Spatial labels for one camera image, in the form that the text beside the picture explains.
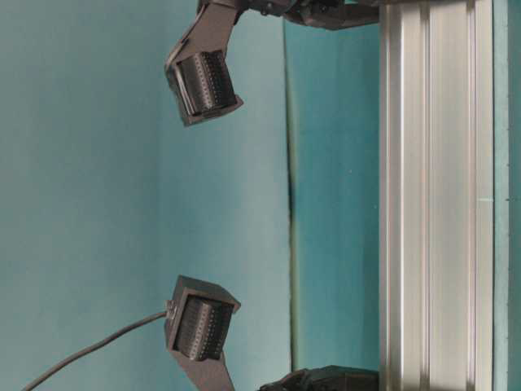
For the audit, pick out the teal backdrop sheet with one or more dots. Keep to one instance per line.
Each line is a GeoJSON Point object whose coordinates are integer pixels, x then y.
{"type": "Point", "coordinates": [106, 197]}

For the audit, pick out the black wrist camera upper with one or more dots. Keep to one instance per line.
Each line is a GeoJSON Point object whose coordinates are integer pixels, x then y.
{"type": "Point", "coordinates": [196, 70]}

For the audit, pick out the silver aluminium extrusion rail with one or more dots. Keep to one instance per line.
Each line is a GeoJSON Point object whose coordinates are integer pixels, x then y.
{"type": "Point", "coordinates": [436, 196]}

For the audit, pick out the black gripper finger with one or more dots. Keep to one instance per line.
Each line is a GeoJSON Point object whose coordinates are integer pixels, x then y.
{"type": "Point", "coordinates": [331, 15]}
{"type": "Point", "coordinates": [330, 378]}

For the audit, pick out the black wrist camera lower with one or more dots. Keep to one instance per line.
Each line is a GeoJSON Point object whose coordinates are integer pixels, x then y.
{"type": "Point", "coordinates": [196, 326]}

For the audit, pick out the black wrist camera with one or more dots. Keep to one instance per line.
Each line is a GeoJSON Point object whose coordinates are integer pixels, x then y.
{"type": "Point", "coordinates": [196, 326]}
{"type": "Point", "coordinates": [196, 70]}

